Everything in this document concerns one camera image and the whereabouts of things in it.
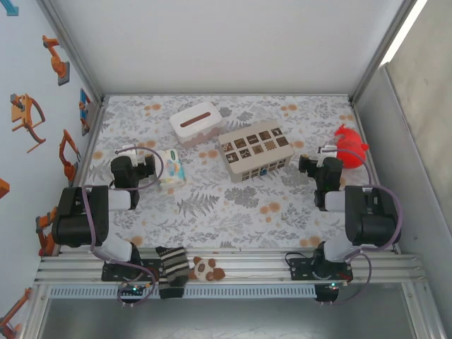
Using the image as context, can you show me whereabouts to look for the striped sock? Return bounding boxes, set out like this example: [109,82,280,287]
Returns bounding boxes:
[155,246,191,300]

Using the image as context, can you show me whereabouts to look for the white tissue box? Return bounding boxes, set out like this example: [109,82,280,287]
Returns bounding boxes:
[169,101,226,149]

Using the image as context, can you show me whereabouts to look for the purple cable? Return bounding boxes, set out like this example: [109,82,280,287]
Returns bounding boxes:
[321,146,404,307]
[81,146,165,256]

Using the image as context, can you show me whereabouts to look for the grey slotted cable duct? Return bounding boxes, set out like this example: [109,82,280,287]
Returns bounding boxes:
[47,284,318,300]

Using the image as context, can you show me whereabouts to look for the wet wipes pack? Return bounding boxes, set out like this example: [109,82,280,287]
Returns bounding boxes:
[156,149,187,193]

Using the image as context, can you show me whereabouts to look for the panda plush toy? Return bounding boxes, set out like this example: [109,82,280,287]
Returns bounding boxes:
[189,256,227,283]

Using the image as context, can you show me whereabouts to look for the red plush toy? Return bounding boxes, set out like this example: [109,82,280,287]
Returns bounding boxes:
[334,124,370,170]

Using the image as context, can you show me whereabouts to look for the orange gripper claw wall sticker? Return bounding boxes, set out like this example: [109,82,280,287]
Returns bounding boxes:
[9,93,47,154]

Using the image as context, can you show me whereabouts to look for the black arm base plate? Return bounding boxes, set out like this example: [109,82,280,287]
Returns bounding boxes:
[285,252,354,283]
[101,258,159,283]

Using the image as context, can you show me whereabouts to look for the floral tablecloth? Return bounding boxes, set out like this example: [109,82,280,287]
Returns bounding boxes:
[75,94,400,250]

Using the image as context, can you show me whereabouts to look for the aluminium corner post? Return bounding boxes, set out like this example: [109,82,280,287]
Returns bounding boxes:
[37,0,105,104]
[348,0,420,104]

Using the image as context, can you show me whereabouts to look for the blue and orange wall sticker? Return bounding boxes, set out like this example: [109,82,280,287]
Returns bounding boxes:
[78,88,93,137]

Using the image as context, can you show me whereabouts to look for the aluminium rail frame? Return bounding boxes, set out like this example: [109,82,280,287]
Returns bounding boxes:
[33,246,431,287]

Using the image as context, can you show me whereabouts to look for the cream box with picture tiles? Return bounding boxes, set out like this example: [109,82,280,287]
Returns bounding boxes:
[218,119,295,184]

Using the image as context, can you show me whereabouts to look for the circuit board with led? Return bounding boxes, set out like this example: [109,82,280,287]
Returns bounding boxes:
[117,281,157,309]
[315,280,350,305]

